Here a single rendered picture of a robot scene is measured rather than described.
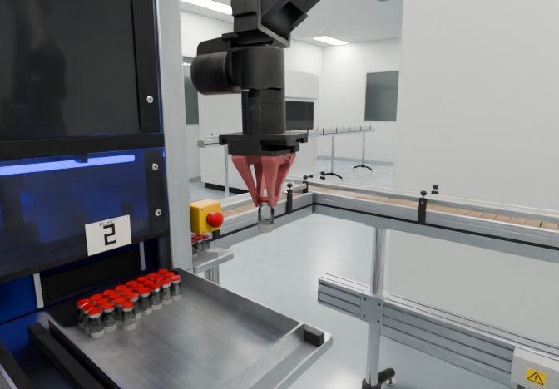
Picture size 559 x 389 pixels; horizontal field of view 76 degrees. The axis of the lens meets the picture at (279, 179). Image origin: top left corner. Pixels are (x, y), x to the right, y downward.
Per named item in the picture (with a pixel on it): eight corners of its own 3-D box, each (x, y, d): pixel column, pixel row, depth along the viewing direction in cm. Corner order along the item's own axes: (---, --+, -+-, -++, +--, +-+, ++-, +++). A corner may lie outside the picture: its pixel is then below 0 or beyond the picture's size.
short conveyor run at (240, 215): (171, 273, 93) (168, 214, 90) (140, 258, 103) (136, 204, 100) (315, 214, 146) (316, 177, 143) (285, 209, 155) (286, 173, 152)
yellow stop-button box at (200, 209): (182, 229, 91) (180, 202, 90) (204, 223, 96) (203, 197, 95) (201, 236, 86) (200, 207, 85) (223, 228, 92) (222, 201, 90)
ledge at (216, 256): (163, 260, 96) (162, 253, 96) (201, 246, 106) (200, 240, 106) (195, 274, 88) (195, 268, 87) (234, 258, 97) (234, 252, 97)
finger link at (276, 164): (253, 199, 53) (251, 135, 52) (298, 203, 50) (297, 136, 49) (228, 209, 47) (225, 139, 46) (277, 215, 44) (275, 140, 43)
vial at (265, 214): (254, 230, 49) (254, 200, 48) (264, 227, 51) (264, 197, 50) (266, 234, 48) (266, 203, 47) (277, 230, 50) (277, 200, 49)
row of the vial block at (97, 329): (87, 336, 60) (85, 311, 59) (178, 294, 74) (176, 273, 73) (93, 341, 59) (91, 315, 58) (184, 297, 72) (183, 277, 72)
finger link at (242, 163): (256, 199, 53) (254, 135, 51) (300, 203, 50) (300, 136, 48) (231, 210, 47) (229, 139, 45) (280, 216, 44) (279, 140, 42)
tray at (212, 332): (50, 337, 60) (47, 317, 60) (180, 281, 80) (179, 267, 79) (167, 457, 39) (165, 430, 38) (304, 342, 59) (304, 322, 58)
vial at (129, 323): (120, 328, 62) (118, 304, 61) (132, 322, 64) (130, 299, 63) (126, 333, 61) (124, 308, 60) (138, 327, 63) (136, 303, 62)
